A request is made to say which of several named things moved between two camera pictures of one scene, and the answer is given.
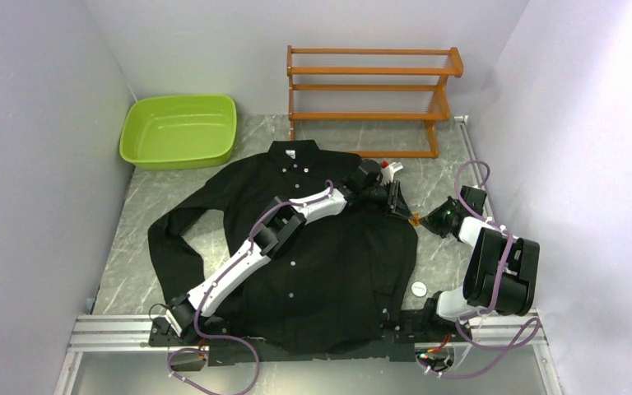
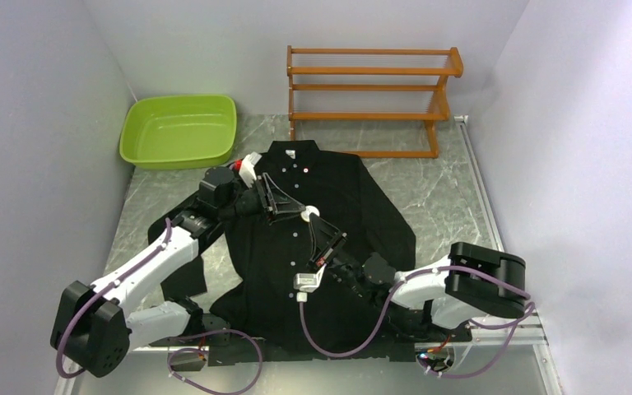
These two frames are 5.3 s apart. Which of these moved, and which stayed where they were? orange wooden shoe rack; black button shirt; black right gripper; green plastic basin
Moved: black right gripper
Stayed: orange wooden shoe rack; green plastic basin; black button shirt
